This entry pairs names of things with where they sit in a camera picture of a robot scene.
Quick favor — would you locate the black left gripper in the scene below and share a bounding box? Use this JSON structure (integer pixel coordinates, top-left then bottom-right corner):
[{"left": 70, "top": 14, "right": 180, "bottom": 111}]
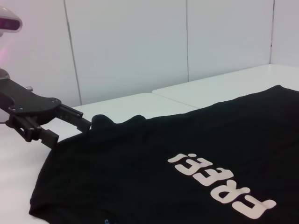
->
[{"left": 0, "top": 78, "right": 92, "bottom": 149}]

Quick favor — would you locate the black t-shirt with FREE print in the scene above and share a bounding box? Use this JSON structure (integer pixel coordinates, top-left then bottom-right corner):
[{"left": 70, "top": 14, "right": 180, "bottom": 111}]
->
[{"left": 28, "top": 85, "right": 299, "bottom": 224}]

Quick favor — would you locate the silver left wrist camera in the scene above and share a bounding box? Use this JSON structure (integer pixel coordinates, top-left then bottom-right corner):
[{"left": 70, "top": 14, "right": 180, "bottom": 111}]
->
[{"left": 0, "top": 7, "right": 23, "bottom": 35}]

